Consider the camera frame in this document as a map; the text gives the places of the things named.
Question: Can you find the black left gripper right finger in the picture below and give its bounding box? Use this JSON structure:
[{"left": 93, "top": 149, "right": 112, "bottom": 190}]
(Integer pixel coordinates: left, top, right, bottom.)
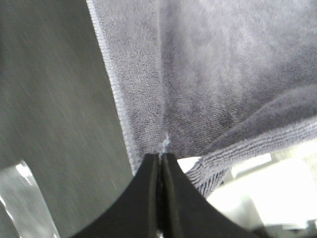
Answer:
[{"left": 161, "top": 153, "right": 256, "bottom": 238}]

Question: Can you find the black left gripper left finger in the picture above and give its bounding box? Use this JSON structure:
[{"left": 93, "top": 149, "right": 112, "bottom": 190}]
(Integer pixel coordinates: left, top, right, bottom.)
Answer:
[{"left": 73, "top": 154, "right": 159, "bottom": 238}]

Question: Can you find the grey microfiber towel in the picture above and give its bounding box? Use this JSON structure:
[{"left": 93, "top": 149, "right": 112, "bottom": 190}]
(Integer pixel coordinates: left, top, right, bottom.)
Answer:
[{"left": 87, "top": 0, "right": 317, "bottom": 197}]

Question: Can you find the cream white storage bin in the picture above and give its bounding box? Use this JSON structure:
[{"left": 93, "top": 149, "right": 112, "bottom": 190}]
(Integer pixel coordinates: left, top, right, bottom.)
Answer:
[{"left": 207, "top": 139, "right": 317, "bottom": 230}]

